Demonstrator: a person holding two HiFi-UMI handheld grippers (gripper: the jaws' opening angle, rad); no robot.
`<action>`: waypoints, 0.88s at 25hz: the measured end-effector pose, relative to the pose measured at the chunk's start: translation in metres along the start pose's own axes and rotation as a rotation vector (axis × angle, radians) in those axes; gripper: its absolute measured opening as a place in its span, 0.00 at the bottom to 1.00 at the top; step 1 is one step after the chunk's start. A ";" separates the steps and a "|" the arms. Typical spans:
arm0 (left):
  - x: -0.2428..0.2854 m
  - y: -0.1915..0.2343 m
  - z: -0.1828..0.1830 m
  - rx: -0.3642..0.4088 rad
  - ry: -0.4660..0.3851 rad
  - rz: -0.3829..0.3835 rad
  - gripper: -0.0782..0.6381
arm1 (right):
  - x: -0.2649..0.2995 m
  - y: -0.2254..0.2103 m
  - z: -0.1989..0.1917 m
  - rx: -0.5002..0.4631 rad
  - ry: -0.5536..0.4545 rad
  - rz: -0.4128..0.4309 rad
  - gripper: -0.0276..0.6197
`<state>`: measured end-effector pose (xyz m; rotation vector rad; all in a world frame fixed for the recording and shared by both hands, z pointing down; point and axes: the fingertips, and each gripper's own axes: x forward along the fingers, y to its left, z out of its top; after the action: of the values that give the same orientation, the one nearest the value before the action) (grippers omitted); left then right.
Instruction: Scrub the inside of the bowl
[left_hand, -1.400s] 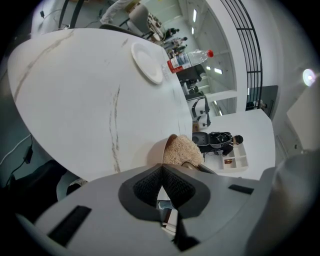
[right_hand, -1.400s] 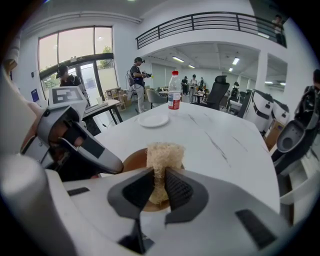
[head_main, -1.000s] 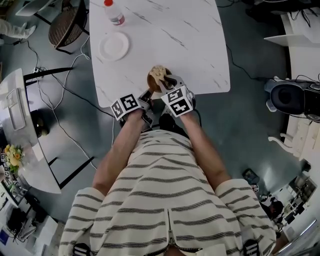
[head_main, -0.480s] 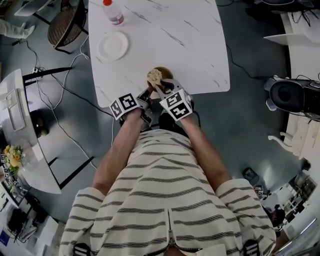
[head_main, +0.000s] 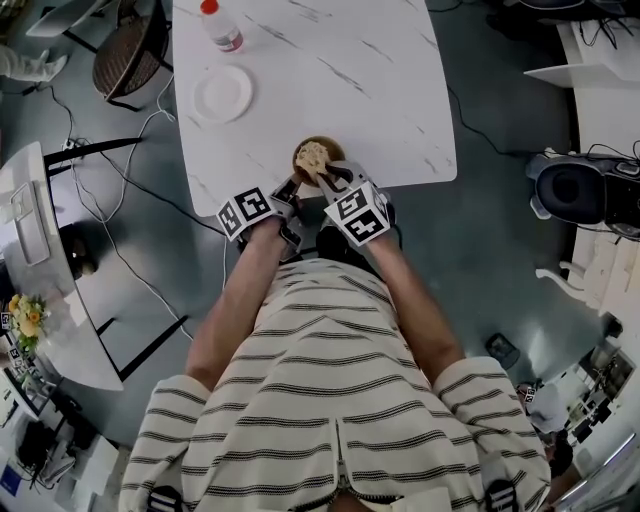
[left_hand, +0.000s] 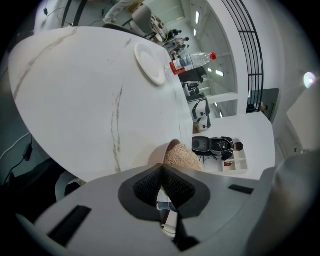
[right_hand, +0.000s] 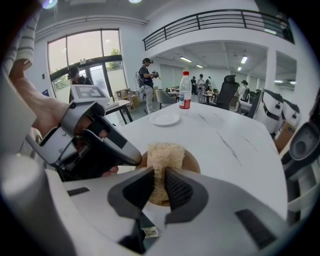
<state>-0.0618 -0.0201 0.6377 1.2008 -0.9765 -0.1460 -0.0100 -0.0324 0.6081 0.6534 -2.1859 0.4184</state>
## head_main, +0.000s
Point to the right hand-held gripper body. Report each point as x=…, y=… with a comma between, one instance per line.
x=362, y=220

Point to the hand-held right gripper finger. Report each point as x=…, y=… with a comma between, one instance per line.
x=327, y=190
x=361, y=176

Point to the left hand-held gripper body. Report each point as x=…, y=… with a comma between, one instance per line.
x=247, y=210

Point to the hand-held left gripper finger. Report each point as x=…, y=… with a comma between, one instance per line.
x=289, y=189

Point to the beige bowl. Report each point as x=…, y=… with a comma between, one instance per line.
x=336, y=150

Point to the beige fluffy noodle ball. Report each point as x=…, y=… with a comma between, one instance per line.
x=312, y=156

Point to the person's left forearm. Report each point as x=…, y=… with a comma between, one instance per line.
x=230, y=310

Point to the person's right forearm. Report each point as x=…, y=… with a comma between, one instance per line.
x=420, y=310

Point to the person's black trousers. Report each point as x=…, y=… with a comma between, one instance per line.
x=340, y=250

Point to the white marble table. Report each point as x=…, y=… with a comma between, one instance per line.
x=325, y=90

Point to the white plate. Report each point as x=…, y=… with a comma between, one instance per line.
x=223, y=93

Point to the clear bottle with red cap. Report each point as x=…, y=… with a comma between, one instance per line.
x=225, y=30

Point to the cream striped shirt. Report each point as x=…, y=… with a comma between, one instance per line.
x=325, y=400

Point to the white power strip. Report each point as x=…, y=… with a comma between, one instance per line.
x=71, y=144

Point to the brown wicker chair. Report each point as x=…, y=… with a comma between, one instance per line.
x=130, y=60

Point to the small black floor device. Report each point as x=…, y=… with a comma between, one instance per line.
x=502, y=350

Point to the grey and black backpack rig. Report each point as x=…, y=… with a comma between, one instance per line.
x=570, y=190

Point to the white oval table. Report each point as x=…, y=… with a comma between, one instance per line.
x=65, y=320

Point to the white tray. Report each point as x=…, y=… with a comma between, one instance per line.
x=30, y=225

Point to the white carved bench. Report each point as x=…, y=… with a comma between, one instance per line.
x=600, y=275

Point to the yellow flower bouquet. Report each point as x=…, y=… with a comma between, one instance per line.
x=29, y=320

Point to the grey shell chair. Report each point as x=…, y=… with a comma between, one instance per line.
x=70, y=15

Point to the white counter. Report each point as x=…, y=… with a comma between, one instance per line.
x=600, y=50

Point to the black metal rack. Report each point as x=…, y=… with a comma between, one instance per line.
x=30, y=395

